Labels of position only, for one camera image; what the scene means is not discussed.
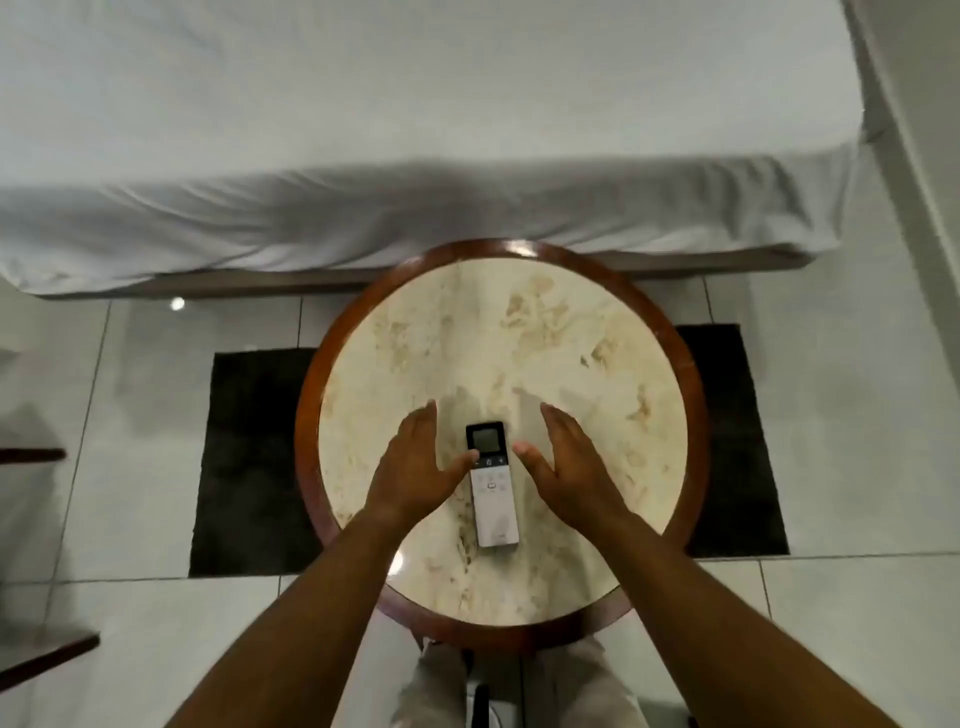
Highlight dark floor rug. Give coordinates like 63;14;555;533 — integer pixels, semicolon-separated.
187;323;791;579

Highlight person's right hand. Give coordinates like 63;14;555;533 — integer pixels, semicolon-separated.
512;402;633;535

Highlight white remote control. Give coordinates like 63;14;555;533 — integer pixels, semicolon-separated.
465;421;521;549

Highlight person's right forearm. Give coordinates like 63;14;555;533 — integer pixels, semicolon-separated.
585;510;903;728

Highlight person's light trousers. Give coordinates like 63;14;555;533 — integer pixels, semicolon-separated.
388;636;651;728

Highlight person's left forearm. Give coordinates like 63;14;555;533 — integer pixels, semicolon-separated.
163;511;421;728

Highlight round marble table wooden rim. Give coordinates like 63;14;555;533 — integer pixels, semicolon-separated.
294;238;711;655

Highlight bed with white sheet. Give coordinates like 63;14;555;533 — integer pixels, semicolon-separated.
0;0;865;297

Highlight person's left hand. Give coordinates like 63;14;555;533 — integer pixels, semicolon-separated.
364;399;481;532

